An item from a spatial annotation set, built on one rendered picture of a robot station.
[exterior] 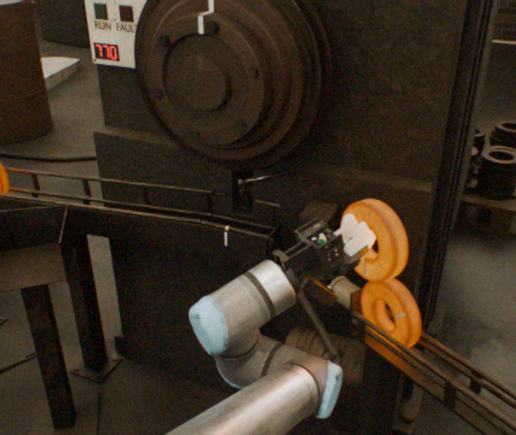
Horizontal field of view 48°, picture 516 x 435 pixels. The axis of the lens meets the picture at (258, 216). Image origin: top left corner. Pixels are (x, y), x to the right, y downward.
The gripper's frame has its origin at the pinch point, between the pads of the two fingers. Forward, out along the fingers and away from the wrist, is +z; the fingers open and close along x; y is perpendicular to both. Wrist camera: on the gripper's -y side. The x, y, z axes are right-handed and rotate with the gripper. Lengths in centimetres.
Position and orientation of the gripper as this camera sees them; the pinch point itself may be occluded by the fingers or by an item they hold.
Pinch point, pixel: (372, 231)
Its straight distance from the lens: 108.7
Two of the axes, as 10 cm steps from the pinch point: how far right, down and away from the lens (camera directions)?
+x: -5.1, -4.1, 7.6
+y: -2.5, -7.7, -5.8
